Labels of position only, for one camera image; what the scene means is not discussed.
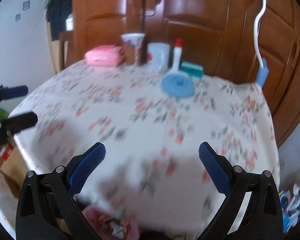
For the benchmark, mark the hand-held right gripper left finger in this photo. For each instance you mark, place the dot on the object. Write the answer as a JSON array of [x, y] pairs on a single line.
[[87, 166]]

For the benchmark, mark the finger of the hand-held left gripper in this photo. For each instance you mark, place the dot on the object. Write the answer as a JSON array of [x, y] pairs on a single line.
[[15, 91], [20, 122]]

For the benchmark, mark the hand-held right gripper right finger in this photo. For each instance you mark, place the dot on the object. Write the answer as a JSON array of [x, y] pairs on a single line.
[[213, 171]]

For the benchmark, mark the pink plastic bag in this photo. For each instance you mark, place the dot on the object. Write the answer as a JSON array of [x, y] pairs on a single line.
[[107, 223]]

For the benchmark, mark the cardboard box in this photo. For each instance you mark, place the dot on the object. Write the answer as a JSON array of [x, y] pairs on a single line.
[[12, 170]]

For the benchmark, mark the wooden chair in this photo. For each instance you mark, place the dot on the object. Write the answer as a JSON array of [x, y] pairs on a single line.
[[65, 47]]

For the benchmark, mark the pile of clutter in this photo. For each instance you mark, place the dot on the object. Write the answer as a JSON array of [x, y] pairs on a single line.
[[293, 202]]

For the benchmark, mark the dark hanging clothes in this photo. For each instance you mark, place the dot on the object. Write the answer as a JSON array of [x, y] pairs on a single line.
[[58, 17]]

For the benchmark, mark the white container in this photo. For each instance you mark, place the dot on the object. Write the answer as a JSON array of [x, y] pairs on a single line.
[[69, 23]]

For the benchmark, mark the blue silicone lid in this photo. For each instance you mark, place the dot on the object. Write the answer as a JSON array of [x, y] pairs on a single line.
[[177, 86]]

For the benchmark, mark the pink wet wipes pack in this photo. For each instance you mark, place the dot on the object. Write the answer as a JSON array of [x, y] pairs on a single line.
[[103, 56]]

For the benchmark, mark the teal box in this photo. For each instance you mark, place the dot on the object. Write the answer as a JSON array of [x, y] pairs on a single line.
[[191, 70]]

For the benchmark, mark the white bottle red cap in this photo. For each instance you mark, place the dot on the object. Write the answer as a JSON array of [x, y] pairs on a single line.
[[177, 55]]

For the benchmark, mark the printed paper cup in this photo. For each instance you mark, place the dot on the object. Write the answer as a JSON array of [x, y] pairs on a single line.
[[132, 48]]

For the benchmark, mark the white mug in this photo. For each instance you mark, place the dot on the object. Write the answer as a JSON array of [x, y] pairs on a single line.
[[158, 56]]

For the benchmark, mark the white blue clothes hanger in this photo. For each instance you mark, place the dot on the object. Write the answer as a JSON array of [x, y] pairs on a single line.
[[257, 30]]

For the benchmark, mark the wooden wardrobe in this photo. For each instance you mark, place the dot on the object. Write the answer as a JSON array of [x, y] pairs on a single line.
[[202, 17]]

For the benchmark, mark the small wall socket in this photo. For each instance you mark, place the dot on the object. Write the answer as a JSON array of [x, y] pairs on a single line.
[[17, 17]]

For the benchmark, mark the large wall socket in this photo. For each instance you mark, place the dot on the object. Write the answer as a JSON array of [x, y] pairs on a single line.
[[26, 5]]

